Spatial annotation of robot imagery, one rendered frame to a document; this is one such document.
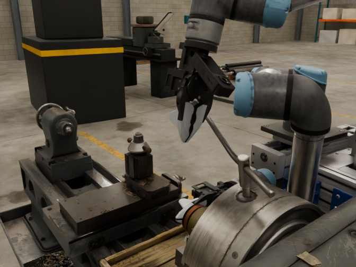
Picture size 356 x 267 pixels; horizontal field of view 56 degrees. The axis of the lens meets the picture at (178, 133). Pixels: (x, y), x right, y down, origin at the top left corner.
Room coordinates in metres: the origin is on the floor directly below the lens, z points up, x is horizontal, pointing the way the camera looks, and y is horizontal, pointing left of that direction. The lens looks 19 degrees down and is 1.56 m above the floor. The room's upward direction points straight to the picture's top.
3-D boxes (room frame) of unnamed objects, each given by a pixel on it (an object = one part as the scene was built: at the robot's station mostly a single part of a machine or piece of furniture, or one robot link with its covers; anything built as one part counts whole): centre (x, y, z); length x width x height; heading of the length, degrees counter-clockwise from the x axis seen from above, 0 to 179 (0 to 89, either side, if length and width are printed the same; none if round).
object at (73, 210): (1.07, 0.19, 0.95); 0.43 x 0.17 x 0.05; 127
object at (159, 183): (1.09, 0.12, 0.99); 0.20 x 0.10 x 0.05; 37
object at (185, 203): (0.77, -0.02, 1.10); 0.09 x 0.06 x 0.03; 126
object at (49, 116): (1.54, 0.57, 1.01); 0.30 x 0.20 x 0.29; 37
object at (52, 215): (1.10, 0.23, 0.90); 0.47 x 0.30 x 0.06; 127
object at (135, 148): (1.11, 0.14, 1.13); 0.08 x 0.08 x 0.03
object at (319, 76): (1.22, -0.47, 1.33); 0.13 x 0.12 x 0.14; 72
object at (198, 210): (0.71, -0.07, 1.08); 0.09 x 0.09 x 0.09; 37
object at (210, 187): (0.83, -0.11, 1.08); 0.12 x 0.09 x 0.08; 126
